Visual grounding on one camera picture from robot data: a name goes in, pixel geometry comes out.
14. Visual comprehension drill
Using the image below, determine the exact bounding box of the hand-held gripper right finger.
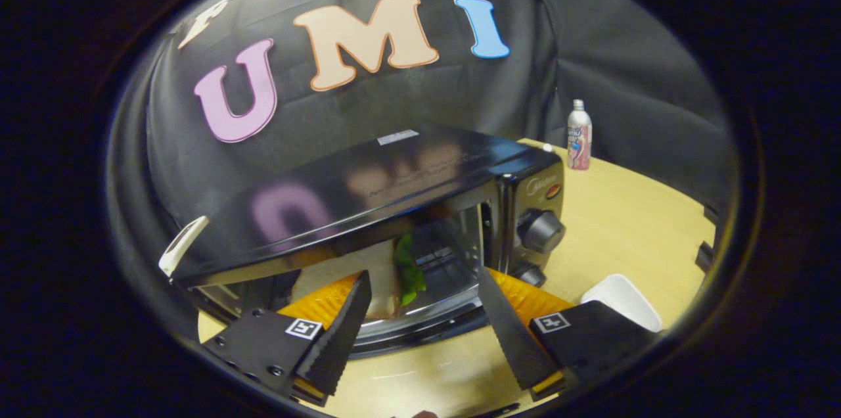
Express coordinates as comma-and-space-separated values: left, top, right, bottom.
476, 266, 660, 402

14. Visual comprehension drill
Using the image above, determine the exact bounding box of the black backdrop cloth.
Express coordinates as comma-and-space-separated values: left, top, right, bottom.
108, 0, 737, 287

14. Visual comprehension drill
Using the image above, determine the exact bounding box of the white pop-up toaster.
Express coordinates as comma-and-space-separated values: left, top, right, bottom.
159, 216, 210, 277

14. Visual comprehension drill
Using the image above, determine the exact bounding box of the black toaster oven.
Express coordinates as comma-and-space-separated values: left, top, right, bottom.
172, 122, 567, 360

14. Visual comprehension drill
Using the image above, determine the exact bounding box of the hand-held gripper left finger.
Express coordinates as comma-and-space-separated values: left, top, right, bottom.
200, 271, 373, 407

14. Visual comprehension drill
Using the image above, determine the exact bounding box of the sandwich with green lettuce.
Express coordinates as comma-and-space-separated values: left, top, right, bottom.
291, 234, 428, 320

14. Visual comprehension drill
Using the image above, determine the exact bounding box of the white rectangular dish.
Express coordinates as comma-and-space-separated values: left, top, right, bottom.
580, 273, 663, 333

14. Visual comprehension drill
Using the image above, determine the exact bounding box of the white and pink bottle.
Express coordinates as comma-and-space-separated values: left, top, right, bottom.
566, 99, 593, 171

